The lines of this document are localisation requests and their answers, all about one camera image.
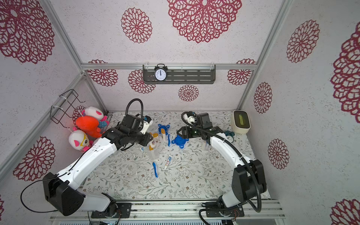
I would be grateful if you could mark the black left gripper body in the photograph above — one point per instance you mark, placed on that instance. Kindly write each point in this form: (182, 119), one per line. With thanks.
(138, 137)

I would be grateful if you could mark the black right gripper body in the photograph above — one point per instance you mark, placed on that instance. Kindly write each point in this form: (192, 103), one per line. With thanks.
(183, 132)

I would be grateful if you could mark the clear plastic container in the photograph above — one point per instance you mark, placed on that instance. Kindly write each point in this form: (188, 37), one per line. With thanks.
(205, 146)
(153, 152)
(153, 129)

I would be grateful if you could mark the small toothpaste tube front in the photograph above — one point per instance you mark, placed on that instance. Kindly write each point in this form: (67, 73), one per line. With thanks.
(168, 162)

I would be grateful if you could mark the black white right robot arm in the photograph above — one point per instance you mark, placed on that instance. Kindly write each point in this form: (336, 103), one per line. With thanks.
(248, 179)

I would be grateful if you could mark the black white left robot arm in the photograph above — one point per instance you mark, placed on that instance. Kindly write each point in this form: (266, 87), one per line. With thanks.
(61, 189)

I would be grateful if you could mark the teal small object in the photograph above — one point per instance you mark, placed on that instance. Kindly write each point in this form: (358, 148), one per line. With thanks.
(230, 135)

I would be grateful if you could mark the cream box green window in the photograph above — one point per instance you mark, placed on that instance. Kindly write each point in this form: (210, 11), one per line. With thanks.
(240, 122)

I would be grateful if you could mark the red orange plush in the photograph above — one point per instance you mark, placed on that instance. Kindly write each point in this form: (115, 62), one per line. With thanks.
(89, 125)

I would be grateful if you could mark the white pink plush top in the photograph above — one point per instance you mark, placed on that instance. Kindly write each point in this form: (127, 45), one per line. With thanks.
(95, 113)

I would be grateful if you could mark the white plush yellow glasses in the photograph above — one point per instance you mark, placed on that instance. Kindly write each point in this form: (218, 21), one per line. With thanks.
(79, 141)

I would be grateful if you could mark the black alarm clock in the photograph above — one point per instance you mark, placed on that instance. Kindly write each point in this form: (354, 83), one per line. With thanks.
(161, 73)

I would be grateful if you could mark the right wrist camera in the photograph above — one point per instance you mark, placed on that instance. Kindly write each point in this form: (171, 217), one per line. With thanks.
(191, 118)

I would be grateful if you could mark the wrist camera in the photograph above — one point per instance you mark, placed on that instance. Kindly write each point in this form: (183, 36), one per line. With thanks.
(147, 122)
(191, 118)

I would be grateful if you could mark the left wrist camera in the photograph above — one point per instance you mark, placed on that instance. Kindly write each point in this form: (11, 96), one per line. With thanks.
(147, 122)

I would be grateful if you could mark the grey wall shelf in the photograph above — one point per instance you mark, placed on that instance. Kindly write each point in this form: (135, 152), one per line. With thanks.
(181, 75)

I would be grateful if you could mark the black wire basket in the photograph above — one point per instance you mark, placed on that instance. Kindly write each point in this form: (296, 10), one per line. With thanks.
(68, 101)

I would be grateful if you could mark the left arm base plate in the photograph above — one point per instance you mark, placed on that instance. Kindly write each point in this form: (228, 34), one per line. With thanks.
(118, 210)

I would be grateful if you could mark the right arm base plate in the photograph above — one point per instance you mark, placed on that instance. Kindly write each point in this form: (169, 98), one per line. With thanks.
(232, 212)

